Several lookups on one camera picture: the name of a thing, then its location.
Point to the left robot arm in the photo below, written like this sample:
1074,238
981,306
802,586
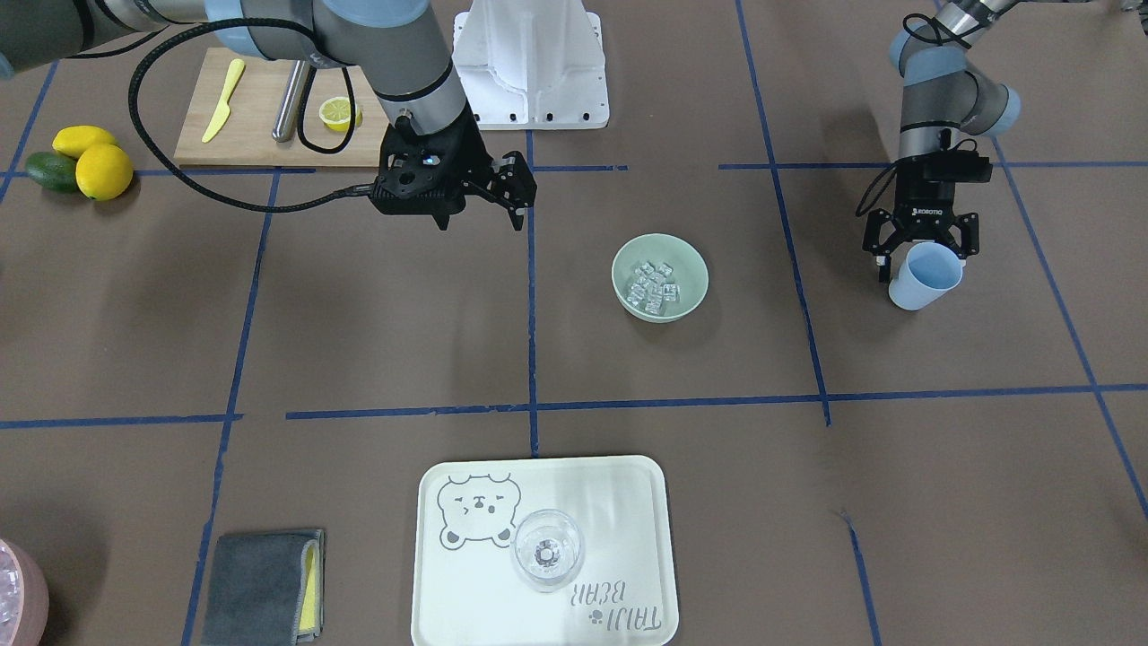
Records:
946,104

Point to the pink bowl of ice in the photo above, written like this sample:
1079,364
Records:
24,597

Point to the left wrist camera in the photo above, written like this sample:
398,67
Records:
954,166

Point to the steel muddler black cap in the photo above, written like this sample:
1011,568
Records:
287,115

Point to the green bowl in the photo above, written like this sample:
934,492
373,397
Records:
690,271

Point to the wooden cutting board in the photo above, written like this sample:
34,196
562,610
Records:
247,137

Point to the clear wine glass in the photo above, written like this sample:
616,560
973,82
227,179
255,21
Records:
548,550

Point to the yellow lemon front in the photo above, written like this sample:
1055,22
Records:
103,172

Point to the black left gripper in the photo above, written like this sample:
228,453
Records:
925,205

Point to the yellow plastic knife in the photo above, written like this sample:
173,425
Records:
222,109

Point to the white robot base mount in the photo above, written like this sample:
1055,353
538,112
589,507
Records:
532,65

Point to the lemon half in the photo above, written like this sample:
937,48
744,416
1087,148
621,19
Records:
339,115

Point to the yellow lemon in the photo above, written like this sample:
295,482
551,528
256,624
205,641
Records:
73,141
103,172

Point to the grey folded cloth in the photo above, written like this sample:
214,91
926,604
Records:
266,588

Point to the green avocado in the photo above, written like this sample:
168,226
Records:
53,171

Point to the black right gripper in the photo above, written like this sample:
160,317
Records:
469,162

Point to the cream bear tray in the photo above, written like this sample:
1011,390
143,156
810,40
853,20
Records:
466,589

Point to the yellow lemon back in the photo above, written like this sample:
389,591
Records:
73,141

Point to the light blue plastic cup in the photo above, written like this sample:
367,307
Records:
928,272

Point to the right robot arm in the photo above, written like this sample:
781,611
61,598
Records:
399,46

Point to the ice cubes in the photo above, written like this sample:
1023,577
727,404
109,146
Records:
651,288

